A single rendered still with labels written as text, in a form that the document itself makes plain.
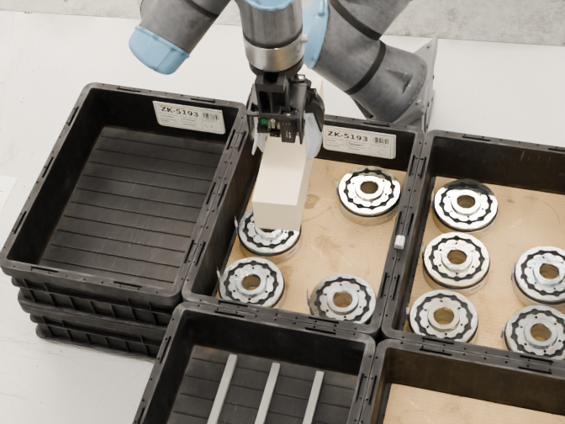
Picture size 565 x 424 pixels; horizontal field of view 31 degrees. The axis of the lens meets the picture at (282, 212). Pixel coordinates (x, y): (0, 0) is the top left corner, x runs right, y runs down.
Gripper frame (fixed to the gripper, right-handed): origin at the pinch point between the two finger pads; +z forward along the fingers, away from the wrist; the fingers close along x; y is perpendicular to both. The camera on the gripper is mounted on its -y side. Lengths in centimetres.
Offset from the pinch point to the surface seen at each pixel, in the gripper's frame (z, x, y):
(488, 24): 110, 29, -146
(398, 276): 17.2, 16.8, 9.3
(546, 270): 24.2, 38.8, 0.9
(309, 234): 25.9, 1.1, -2.8
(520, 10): 110, 39, -153
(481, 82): 39, 27, -53
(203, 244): 17.2, -13.5, 7.1
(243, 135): 16.4, -11.4, -14.6
